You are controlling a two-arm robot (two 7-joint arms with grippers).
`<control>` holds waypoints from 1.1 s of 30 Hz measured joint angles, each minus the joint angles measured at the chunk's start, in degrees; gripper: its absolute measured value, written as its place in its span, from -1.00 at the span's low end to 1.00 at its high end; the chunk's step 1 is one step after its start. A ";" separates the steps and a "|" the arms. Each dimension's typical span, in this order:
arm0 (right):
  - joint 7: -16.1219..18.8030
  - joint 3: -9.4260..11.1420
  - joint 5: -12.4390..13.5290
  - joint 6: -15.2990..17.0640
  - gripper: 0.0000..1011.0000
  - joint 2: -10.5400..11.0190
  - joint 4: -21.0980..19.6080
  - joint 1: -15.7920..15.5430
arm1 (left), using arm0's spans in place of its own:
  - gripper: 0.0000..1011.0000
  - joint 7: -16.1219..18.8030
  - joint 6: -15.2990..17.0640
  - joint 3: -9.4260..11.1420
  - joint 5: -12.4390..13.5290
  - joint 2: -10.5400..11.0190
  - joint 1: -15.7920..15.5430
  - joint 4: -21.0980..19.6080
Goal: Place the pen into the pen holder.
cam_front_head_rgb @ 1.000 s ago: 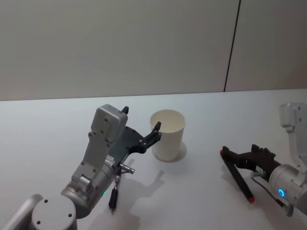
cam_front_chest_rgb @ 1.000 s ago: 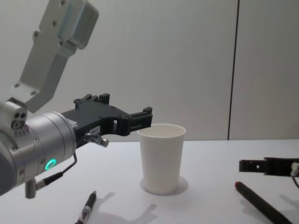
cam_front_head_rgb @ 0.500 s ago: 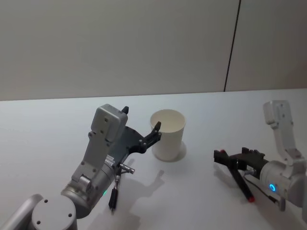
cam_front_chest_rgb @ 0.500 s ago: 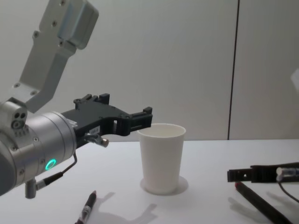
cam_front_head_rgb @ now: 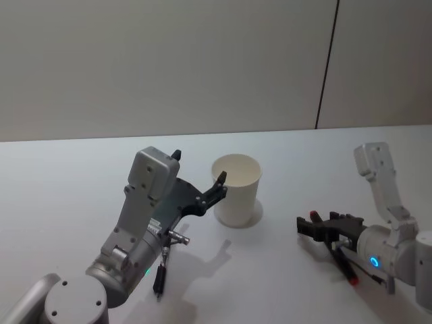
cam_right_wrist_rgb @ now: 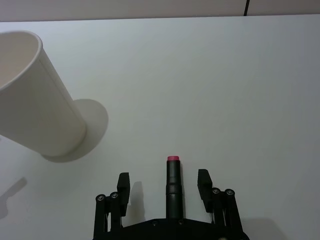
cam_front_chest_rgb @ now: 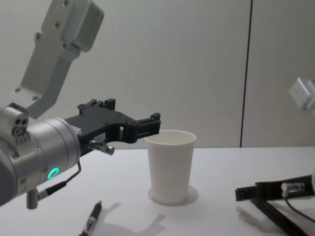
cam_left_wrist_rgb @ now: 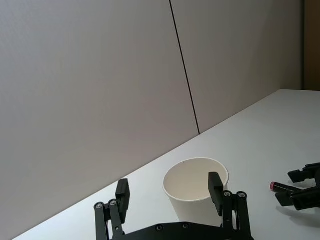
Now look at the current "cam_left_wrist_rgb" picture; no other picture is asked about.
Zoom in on black lipstick with pink tip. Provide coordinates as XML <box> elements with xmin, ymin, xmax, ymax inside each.
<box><xmin>269</xmin><ymin>181</ymin><xmax>299</xmax><ymax>193</ymax></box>

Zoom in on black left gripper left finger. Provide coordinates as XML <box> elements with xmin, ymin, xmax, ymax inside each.
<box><xmin>94</xmin><ymin>178</ymin><xmax>131</xmax><ymax>240</ymax></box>

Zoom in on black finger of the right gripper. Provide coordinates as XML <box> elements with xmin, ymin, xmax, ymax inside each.
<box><xmin>274</xmin><ymin>186</ymin><xmax>320</xmax><ymax>211</ymax></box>
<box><xmin>287</xmin><ymin>162</ymin><xmax>320</xmax><ymax>185</ymax></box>

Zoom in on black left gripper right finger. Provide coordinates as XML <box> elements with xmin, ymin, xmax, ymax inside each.
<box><xmin>207</xmin><ymin>171</ymin><xmax>253</xmax><ymax>239</ymax></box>

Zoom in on white paper cup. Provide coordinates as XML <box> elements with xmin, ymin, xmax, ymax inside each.
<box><xmin>162</xmin><ymin>157</ymin><xmax>230</xmax><ymax>228</ymax></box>

